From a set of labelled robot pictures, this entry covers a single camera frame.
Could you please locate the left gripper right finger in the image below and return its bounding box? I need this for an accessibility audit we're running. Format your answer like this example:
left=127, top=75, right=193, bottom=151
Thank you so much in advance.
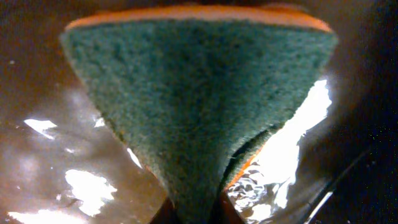
left=218, top=192, right=245, bottom=224

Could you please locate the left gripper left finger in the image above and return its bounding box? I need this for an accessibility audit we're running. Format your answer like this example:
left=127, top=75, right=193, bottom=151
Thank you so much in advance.
left=149, top=197, right=176, bottom=224

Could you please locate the green and orange sponge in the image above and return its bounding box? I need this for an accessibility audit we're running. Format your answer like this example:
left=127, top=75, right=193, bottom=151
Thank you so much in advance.
left=60, top=5, right=338, bottom=223

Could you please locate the small black tray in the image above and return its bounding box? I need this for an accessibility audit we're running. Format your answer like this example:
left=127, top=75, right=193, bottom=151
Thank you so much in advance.
left=1, top=0, right=397, bottom=223

